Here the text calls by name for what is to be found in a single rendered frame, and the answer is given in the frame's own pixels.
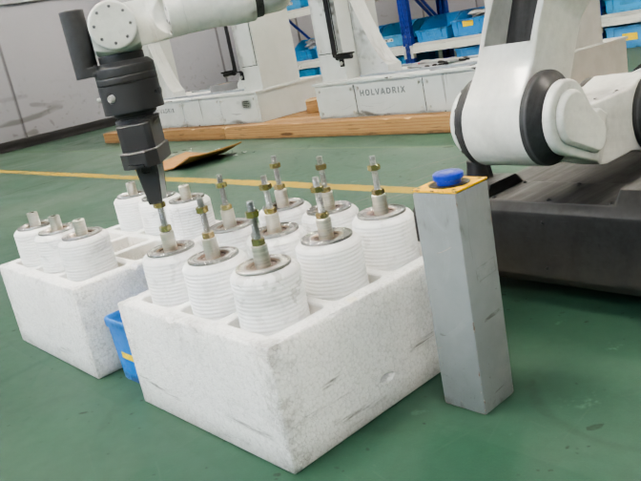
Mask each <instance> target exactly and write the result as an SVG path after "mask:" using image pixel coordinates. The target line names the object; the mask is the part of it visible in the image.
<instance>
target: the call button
mask: <svg viewBox="0 0 641 481"><path fill-rule="evenodd" d="M463 176H464V171H463V170H462V169H459V168H451V169H444V170H441V171H438V172H435V173H434V174H433V175H432V178H433V181H436V182H437V185H438V186H449V185H454V184H458V183H460V182H461V181H462V177H463Z"/></svg>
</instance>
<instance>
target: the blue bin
mask: <svg viewBox="0 0 641 481"><path fill-rule="evenodd" d="M104 322H105V325H106V326H107V327H108V328H109V329H110V331H111V334H112V337H113V340H114V345H115V348H116V351H117V354H118V357H119V359H120V362H121V364H122V367H123V370H124V373H125V376H126V377H127V378H128V379H130V380H133V381H135V382H137V383H139V379H138V375H137V372H136V368H135V365H134V359H133V355H132V352H131V349H130V346H129V342H128V339H127V335H126V332H125V328H124V325H123V322H122V319H121V315H120V312H119V310H117V311H115V312H113V313H111V314H109V315H107V316H105V318H104ZM139 384H140V383H139Z"/></svg>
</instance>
